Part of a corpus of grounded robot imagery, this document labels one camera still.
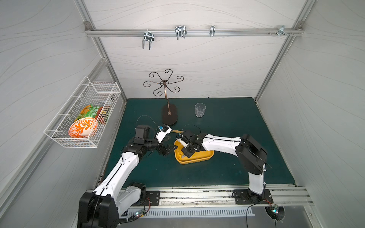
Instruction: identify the yellow plastic storage box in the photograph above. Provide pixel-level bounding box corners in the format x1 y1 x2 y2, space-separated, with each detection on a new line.
174 140 214 165

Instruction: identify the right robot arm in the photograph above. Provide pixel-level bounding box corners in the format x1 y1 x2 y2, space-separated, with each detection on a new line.
177 131 267 199

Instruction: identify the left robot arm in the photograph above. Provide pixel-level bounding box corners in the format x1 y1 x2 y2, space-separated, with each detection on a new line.
77 124 172 228

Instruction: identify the metal mug tree stand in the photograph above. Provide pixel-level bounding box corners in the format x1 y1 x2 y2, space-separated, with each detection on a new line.
143 69 184 125

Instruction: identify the clear drinking glass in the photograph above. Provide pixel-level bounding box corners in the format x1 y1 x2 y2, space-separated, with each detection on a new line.
195 103 206 118

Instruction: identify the orange patterned bowl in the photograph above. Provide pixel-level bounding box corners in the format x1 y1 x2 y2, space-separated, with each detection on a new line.
68 118 98 138

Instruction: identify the green snack packet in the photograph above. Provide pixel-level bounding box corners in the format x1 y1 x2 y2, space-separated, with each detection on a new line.
75 104 111 124

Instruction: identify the small metal hook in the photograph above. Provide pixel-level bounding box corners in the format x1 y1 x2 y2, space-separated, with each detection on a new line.
209 25 215 37

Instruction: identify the metal double hook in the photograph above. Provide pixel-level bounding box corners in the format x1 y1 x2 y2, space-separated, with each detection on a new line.
142 31 155 50

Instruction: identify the metal loop hook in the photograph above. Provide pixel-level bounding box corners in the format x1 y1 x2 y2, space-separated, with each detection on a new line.
175 25 187 40

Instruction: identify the metal corner hook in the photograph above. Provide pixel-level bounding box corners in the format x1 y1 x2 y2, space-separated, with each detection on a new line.
268 26 294 37

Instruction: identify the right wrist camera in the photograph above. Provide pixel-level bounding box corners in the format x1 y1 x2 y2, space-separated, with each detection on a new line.
177 130 197 148

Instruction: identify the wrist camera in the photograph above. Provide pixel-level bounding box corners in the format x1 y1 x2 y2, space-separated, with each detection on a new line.
177 130 197 148
156 124 172 143

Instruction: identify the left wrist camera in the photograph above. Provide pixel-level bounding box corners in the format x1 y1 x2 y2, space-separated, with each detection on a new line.
156 124 172 143

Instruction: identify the aluminium front rail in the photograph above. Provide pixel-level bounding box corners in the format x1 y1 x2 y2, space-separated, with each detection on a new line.
131 184 314 209

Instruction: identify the aluminium rail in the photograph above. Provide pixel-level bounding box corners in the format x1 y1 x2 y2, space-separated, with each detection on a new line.
85 26 305 38
131 184 314 209

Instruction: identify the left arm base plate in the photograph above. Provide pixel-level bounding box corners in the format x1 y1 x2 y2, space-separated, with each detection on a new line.
134 191 161 207

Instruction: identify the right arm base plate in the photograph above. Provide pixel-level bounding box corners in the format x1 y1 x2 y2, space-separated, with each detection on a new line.
232 189 274 205

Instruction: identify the white vented cable duct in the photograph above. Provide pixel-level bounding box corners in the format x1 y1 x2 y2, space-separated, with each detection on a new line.
143 207 255 219

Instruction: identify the white wire basket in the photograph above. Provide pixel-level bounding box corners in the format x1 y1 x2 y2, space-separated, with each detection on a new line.
44 77 121 148

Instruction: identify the aluminium top rail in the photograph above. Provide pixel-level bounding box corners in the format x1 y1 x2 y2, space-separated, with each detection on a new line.
85 26 305 38

